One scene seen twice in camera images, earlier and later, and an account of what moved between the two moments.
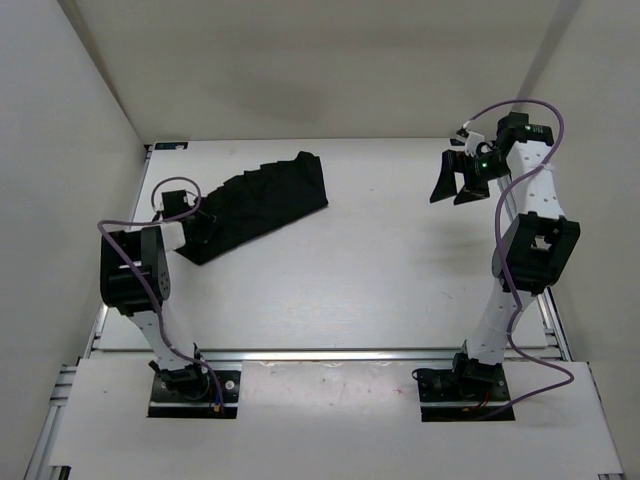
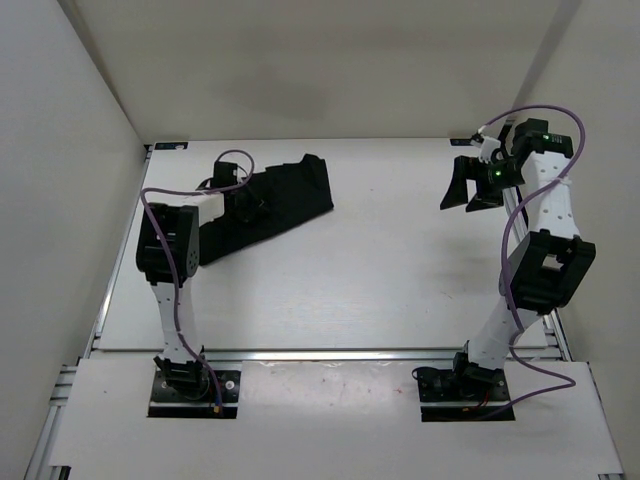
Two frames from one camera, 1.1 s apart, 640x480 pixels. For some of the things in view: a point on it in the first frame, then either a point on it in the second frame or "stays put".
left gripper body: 201,231 to 244,204
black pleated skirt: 257,201 stays put
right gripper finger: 471,193 to 477,203
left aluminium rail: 41,464 stays put
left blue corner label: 173,145 stays put
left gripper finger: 206,219 to 262,207
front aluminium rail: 281,356 stays put
